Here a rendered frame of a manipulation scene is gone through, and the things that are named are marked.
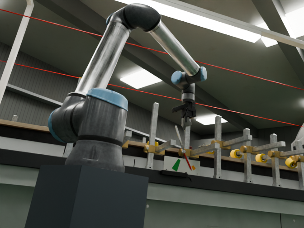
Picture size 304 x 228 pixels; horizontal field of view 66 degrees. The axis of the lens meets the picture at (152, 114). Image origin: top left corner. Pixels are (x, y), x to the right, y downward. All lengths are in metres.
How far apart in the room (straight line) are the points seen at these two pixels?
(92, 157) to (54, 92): 5.65
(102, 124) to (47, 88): 5.56
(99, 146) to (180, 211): 1.21
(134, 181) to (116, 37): 0.69
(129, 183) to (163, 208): 1.09
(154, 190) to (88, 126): 0.90
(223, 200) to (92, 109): 1.24
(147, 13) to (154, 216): 1.30
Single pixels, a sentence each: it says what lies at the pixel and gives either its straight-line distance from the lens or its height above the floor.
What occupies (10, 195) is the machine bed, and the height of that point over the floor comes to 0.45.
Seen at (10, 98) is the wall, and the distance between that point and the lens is 5.94.
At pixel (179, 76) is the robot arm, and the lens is 1.56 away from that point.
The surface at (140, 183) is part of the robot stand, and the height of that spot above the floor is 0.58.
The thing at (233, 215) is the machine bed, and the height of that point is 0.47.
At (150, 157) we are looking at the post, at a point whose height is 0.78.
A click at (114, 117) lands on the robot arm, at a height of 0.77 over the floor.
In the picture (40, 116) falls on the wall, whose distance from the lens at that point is 6.08.
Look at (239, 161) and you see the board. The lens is 2.06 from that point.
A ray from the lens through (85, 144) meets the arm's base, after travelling 0.74.
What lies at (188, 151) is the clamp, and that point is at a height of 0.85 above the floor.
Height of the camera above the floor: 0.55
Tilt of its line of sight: 19 degrees up
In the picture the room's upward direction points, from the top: 6 degrees clockwise
